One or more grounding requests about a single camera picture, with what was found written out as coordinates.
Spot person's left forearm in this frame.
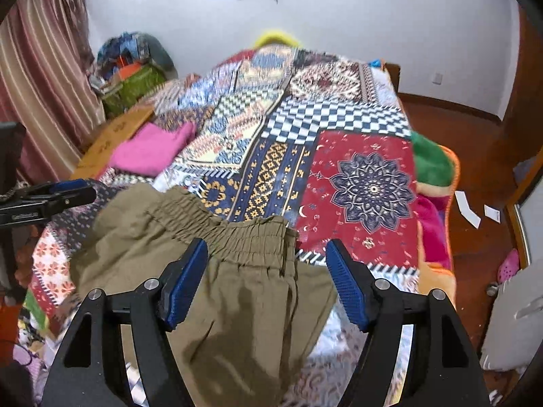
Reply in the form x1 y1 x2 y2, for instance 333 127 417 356
0 302 23 345

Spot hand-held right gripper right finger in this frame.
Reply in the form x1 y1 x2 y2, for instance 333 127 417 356
326 238 486 407

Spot patchwork printed bedspread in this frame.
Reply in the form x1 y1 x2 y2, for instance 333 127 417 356
23 44 425 407

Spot pink folded garment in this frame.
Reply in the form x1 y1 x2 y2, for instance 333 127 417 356
109 122 197 178

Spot yellow plush item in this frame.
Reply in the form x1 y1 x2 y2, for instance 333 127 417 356
254 30 303 50

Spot colourful fleece blanket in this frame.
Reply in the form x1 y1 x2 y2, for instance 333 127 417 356
369 59 463 306

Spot pink slipper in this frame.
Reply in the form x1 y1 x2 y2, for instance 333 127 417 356
497 248 521 284

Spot khaki pants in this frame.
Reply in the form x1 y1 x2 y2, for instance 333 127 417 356
70 184 340 407

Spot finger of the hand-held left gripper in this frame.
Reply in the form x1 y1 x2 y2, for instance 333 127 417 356
25 179 98 218

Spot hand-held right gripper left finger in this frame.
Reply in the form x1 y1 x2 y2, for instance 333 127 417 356
42 237 209 407

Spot cardboard box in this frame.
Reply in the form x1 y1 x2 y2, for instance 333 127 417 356
70 105 156 181

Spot large white paper piece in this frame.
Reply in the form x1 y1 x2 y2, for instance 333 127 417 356
454 191 483 228

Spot green bag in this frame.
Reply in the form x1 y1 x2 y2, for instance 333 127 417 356
101 65 169 119

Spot wooden bed headboard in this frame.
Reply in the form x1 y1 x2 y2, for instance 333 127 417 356
383 63 402 95

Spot pile of clothes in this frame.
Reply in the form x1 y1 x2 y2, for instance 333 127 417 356
97 32 175 91

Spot striped pink curtain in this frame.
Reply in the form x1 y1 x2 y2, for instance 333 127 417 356
0 0 108 187

